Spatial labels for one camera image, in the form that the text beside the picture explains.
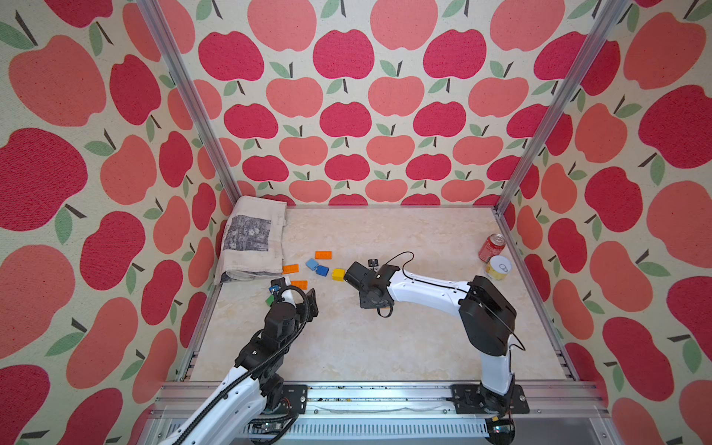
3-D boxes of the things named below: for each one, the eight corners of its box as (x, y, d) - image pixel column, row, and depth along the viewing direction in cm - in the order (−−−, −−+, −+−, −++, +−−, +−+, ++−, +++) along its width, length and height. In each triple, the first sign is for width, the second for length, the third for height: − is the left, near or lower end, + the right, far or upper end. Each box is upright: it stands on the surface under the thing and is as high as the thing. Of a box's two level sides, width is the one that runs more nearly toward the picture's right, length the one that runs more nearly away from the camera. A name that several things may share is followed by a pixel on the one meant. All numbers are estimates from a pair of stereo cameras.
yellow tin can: (483, 278, 102) (491, 268, 96) (485, 263, 106) (492, 253, 101) (502, 284, 100) (511, 274, 95) (503, 268, 104) (511, 258, 99)
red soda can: (480, 265, 105) (492, 246, 96) (476, 253, 109) (487, 234, 99) (494, 265, 105) (508, 246, 96) (490, 253, 109) (503, 234, 99)
